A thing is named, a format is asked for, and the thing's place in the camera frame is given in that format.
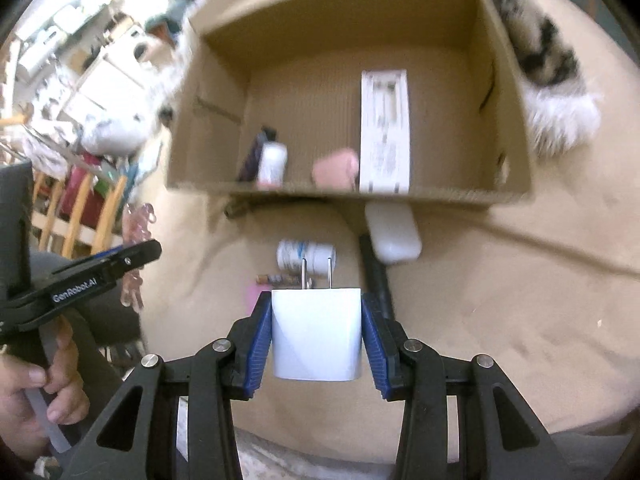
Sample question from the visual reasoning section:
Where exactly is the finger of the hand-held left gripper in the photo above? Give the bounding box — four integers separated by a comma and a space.
102, 239, 163, 283

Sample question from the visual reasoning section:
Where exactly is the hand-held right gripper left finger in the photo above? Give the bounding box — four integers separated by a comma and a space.
70, 292, 273, 480

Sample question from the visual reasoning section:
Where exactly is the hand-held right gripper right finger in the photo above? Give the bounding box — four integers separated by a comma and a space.
361, 292, 576, 480

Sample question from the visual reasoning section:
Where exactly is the clear pink plastic toy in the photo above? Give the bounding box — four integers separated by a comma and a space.
121, 202, 160, 311

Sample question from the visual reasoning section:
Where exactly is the white charger plug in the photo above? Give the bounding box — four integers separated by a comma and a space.
270, 257, 363, 382

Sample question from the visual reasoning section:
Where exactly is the gold black battery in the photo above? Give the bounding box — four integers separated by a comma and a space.
256, 273, 301, 287

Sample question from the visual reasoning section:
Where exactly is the black flashlight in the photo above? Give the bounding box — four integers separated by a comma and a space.
359, 232, 396, 321

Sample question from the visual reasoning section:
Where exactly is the white plastic case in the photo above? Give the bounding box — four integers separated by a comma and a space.
364, 202, 422, 263

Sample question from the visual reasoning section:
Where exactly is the black tube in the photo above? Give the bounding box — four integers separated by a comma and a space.
236, 126, 277, 183

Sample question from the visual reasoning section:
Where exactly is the small white red-label box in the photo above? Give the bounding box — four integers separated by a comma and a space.
256, 141, 289, 191

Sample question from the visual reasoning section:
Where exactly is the pink soft lump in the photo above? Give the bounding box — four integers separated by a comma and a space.
312, 147, 361, 191

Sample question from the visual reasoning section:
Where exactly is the long white box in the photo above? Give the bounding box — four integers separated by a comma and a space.
359, 69, 411, 194

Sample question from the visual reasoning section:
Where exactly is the brown cardboard box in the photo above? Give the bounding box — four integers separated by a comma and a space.
166, 0, 533, 207

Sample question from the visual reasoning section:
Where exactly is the person's left hand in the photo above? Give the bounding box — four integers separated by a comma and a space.
0, 320, 92, 461

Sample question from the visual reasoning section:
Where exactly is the yellow wooden rack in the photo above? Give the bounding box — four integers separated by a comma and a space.
30, 170, 131, 261

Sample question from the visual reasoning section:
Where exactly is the white bottle blue label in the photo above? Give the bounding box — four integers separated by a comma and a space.
276, 239, 337, 275

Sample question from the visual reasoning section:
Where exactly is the grey plastic bag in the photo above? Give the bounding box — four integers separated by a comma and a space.
80, 110, 166, 156

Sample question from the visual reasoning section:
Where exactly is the white kitchen base cabinet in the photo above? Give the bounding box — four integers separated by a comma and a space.
60, 55, 151, 121

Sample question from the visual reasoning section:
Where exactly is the white washing machine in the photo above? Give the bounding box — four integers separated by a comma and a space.
125, 25, 166, 67

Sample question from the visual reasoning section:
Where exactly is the teal cushion orange stripe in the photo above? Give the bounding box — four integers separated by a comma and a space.
145, 0, 196, 41

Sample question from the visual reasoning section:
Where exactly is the fuzzy patterned blanket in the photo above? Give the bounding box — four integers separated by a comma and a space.
145, 0, 603, 161

